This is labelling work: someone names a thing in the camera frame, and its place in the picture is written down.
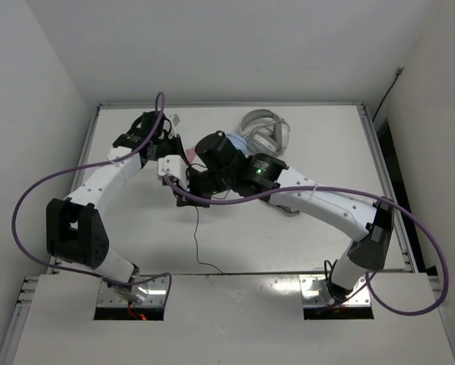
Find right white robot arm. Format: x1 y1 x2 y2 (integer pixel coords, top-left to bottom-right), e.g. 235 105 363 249
167 132 393 302

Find brown silver headphones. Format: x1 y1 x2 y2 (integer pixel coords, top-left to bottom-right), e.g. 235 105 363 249
276 205 300 216

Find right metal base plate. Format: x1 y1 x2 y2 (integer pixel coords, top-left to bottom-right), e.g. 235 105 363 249
299 274 371 309

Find pink blue cat-ear headphones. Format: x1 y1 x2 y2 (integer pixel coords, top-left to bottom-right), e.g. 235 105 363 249
186 134 248 163

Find thin black headphone cable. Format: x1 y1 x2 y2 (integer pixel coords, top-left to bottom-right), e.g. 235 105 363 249
185 163 232 275

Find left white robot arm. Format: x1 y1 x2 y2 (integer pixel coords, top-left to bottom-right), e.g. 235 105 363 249
46 111 188 305

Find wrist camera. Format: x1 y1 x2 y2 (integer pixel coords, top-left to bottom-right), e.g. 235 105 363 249
157 154 188 189
168 113 180 127

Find black wall cable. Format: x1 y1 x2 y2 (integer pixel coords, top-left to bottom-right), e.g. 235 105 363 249
371 68 403 126

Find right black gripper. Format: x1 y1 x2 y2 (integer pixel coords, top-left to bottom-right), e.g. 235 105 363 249
174 165 232 208

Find purple cable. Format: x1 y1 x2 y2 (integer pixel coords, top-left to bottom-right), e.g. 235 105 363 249
162 174 449 316
12 91 172 287

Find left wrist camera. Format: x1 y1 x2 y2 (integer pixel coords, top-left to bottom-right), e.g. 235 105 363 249
168 113 180 127

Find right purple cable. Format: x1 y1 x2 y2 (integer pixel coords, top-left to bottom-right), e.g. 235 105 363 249
162 174 449 316

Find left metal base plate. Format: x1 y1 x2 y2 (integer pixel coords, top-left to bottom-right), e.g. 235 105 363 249
97 273 171 309

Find metal base plate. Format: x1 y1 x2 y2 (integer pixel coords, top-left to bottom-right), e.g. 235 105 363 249
299 274 371 309
97 273 171 309

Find white grey headphones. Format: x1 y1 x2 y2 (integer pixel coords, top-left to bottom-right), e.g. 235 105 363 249
240 109 291 157

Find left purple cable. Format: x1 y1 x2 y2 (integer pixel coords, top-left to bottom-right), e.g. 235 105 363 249
12 91 172 287

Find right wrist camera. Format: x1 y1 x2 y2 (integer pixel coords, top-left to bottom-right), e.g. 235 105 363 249
157 154 188 189

